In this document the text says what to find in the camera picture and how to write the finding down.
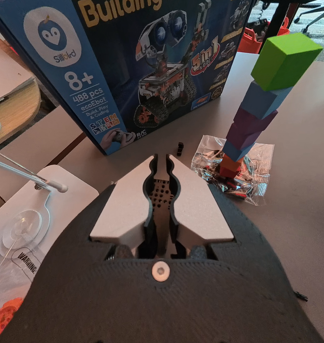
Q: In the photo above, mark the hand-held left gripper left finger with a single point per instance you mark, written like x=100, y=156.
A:
x=119, y=214

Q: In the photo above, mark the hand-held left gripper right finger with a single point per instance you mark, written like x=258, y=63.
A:
x=202, y=214

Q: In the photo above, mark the red foam cube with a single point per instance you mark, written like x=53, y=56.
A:
x=229, y=172

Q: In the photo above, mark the orange foam cube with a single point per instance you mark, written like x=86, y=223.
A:
x=230, y=164

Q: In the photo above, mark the blue foam cube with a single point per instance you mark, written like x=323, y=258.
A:
x=261, y=101
x=237, y=152

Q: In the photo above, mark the purple foam cube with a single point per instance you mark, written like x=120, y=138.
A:
x=250, y=122
x=242, y=139

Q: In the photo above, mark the green foam cube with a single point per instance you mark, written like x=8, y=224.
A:
x=285, y=61

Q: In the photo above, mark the black perforated building plate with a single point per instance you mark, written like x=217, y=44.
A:
x=159, y=193

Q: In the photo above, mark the white booklet stand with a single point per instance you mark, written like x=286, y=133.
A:
x=71, y=187

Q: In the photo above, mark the black connector piece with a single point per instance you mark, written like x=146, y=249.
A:
x=180, y=148

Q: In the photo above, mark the clear plastic parts bag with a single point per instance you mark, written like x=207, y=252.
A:
x=261, y=155

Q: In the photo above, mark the large clear warning bag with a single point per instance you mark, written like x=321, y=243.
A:
x=17, y=281

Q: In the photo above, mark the black double connector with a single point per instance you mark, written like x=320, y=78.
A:
x=301, y=296

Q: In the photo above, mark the blue robot kit box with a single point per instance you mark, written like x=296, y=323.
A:
x=111, y=67

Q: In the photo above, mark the orange tote bag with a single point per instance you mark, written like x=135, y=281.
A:
x=247, y=44

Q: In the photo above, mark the black table leg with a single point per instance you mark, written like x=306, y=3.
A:
x=280, y=16

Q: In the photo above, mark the black office chair base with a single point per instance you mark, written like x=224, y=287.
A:
x=317, y=13

